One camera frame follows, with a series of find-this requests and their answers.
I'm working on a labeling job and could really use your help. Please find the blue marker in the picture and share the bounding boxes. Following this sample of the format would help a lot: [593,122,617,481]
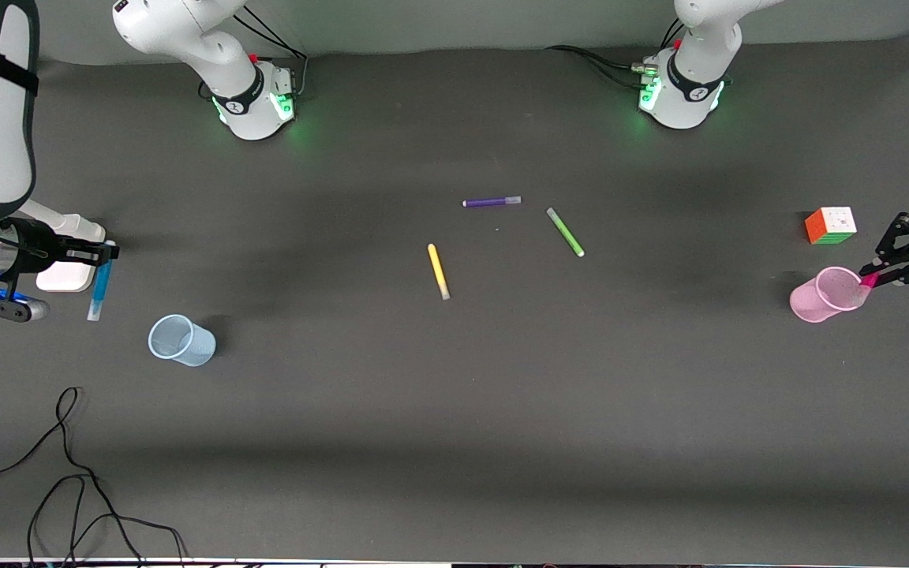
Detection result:
[88,241,117,322]

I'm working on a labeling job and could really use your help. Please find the white stand with base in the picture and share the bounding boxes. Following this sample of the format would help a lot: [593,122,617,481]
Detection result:
[22,199,107,293]

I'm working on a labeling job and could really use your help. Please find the colourful puzzle cube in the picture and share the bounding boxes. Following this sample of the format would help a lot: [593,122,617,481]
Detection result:
[805,207,858,246]

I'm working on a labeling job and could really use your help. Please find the translucent pink plastic cup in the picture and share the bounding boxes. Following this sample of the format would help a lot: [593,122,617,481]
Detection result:
[789,266,871,323]

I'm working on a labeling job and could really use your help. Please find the translucent blue plastic cup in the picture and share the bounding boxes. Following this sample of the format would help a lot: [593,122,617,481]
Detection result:
[148,314,217,368]

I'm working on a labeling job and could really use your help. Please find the green marker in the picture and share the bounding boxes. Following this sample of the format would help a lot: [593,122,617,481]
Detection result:
[546,207,586,258]

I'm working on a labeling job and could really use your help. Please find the yellow marker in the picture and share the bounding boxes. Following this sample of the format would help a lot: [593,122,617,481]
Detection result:
[427,243,451,301]

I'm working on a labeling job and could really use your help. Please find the dark grey table mat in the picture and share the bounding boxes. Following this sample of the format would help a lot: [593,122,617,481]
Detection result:
[0,28,909,562]

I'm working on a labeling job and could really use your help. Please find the thin black loose cable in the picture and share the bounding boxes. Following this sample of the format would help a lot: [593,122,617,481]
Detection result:
[0,387,187,567]

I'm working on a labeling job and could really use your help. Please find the black right base cables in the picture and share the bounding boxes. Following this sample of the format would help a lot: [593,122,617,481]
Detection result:
[198,8,309,102]

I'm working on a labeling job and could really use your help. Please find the black base cables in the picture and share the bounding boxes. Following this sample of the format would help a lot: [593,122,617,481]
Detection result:
[198,8,309,102]
[545,16,688,89]

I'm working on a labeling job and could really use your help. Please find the black left base cables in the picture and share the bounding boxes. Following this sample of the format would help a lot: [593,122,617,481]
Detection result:
[545,16,688,89]

